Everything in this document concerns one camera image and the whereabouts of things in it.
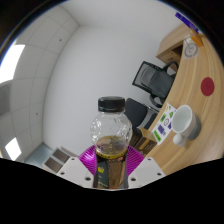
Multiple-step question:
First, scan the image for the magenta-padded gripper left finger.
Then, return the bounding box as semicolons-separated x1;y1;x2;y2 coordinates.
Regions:
55;145;98;189

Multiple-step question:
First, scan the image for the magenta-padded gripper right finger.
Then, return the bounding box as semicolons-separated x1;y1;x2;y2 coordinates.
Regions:
126;145;167;188

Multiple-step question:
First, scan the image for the clear bottle with dark label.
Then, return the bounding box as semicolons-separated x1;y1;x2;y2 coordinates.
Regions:
89;95;134;190

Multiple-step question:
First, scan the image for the tan cardboard carton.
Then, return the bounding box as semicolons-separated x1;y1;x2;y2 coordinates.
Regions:
138;126;158;151

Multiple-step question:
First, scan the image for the white sticker sheet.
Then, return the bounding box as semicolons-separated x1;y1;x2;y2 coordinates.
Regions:
151;102;178;146

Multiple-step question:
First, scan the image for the white mug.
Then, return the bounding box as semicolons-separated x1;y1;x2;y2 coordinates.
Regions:
171;104;202;148

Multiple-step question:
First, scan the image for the grey mesh office chair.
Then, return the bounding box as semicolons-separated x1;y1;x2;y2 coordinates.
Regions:
131;60;180;108

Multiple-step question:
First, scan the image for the flat round red coaster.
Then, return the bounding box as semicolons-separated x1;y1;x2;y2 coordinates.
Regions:
200;76;216;97

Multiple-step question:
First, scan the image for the wooden side desk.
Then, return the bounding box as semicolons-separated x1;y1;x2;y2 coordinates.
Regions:
155;23;201;73

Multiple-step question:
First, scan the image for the blue-purple flat box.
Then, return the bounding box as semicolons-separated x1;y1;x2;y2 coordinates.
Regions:
174;11;200;34

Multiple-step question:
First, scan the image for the white sheet with grey ring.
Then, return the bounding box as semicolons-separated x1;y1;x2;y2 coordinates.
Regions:
183;37;200;58

